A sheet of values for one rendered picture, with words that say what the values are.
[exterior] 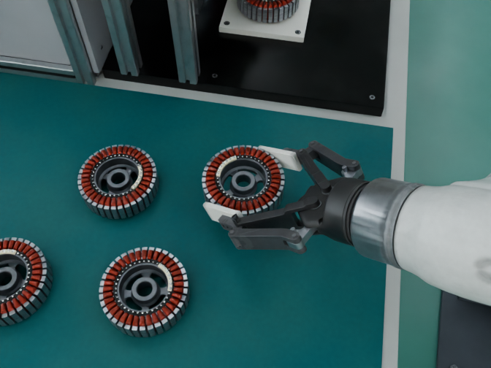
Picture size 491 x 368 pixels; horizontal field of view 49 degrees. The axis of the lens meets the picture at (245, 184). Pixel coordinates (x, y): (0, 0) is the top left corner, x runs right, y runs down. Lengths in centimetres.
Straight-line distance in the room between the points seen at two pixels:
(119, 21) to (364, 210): 48
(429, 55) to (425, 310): 100
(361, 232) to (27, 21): 62
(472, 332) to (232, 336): 99
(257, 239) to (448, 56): 164
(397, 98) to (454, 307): 80
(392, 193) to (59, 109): 58
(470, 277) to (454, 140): 143
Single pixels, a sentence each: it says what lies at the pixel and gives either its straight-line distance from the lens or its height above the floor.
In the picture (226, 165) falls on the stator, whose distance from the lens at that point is 75.
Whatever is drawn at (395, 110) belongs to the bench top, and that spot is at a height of 75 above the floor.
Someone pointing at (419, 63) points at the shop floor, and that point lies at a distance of 213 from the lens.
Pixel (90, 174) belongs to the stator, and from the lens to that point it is 81.
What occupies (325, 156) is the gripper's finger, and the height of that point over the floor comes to 87.
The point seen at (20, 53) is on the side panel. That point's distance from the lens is 100.
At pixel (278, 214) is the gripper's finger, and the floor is 87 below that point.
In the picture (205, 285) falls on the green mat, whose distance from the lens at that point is 74.
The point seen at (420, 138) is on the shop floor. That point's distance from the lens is 190.
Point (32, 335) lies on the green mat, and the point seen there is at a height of 75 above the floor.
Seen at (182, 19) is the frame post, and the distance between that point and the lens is 82.
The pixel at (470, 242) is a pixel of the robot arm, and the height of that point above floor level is 101.
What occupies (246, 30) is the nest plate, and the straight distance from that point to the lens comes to 98.
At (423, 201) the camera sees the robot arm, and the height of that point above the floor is 99.
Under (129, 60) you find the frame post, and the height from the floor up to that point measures 81.
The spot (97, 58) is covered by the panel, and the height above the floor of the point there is 80.
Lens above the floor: 143
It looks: 57 degrees down
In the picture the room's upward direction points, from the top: straight up
